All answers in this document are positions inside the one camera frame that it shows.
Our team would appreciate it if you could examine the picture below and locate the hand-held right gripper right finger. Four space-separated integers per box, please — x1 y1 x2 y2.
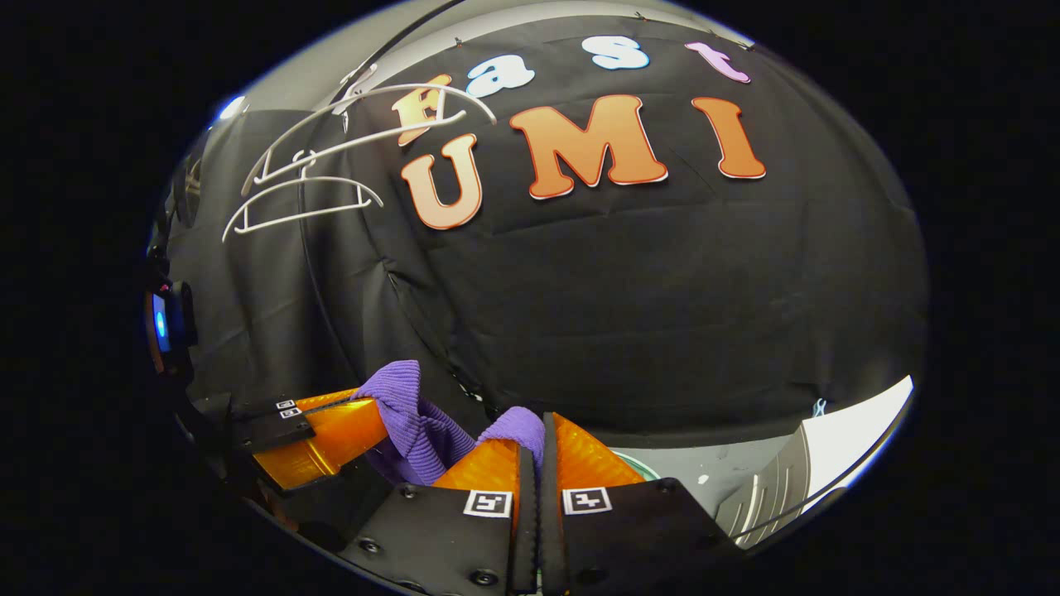
540 411 744 596

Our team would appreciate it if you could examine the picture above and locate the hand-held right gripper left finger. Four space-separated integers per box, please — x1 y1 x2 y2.
340 437 541 596

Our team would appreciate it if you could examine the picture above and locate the purple ribbed jacket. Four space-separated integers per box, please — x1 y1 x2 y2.
352 360 547 487

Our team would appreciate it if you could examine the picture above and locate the green laundry hamper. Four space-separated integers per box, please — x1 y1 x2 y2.
611 449 661 483

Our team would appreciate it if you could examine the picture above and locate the black clothes rack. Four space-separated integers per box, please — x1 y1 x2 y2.
294 0 498 415

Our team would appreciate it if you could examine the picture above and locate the white plastic hanger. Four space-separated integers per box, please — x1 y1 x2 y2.
222 149 384 243
240 62 499 196

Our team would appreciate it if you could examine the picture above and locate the black backdrop cloth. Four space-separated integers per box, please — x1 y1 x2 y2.
161 17 928 448

